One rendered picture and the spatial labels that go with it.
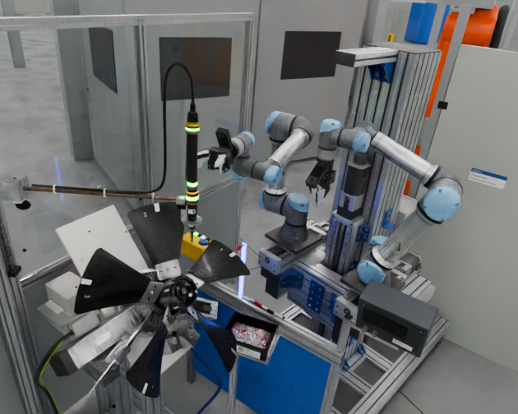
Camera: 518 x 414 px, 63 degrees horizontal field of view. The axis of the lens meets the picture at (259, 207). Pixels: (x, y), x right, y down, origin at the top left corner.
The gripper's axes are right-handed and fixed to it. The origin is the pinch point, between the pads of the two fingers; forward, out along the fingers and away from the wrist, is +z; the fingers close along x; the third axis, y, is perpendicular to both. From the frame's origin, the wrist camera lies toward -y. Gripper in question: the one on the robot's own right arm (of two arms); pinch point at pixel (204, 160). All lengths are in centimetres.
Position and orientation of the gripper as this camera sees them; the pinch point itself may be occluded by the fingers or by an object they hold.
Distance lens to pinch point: 149.5
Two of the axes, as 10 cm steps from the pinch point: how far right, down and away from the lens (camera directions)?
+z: -4.2, 4.1, -8.1
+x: -9.1, -2.7, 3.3
